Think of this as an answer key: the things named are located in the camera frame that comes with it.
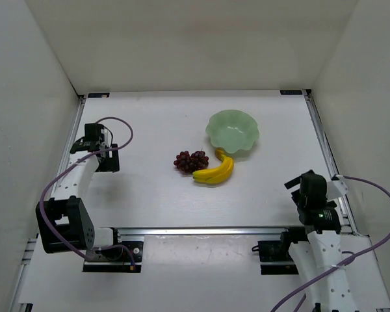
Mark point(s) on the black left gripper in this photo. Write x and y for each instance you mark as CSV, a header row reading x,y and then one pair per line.
x,y
111,158

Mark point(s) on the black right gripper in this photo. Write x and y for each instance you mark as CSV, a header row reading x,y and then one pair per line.
x,y
292,183

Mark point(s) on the yellow fake banana bunch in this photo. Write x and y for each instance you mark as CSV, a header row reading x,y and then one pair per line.
x,y
216,175

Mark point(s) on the green glass fruit bowl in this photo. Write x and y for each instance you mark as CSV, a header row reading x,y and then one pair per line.
x,y
232,131

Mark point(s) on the dark red fake grapes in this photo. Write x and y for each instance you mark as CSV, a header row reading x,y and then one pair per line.
x,y
190,162

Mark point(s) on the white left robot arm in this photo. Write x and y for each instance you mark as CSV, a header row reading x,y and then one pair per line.
x,y
63,220

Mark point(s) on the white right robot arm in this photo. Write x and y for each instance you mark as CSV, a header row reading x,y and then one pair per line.
x,y
316,248

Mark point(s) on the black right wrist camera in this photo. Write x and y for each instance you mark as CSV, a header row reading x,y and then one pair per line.
x,y
313,189

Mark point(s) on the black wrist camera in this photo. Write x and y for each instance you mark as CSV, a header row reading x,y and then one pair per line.
x,y
313,189
94,132

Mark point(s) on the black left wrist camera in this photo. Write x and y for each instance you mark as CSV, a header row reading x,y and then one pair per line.
x,y
94,132

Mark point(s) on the black left corner bracket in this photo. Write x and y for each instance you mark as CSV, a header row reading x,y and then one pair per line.
x,y
98,95

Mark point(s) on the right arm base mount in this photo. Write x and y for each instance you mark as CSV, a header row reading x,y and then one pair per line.
x,y
274,255

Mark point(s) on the front aluminium rail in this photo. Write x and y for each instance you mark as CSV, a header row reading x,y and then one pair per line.
x,y
168,231

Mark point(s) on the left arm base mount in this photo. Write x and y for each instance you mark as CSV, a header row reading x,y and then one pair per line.
x,y
117,260

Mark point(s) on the left aluminium side rail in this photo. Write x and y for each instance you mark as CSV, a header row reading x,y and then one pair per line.
x,y
33,235

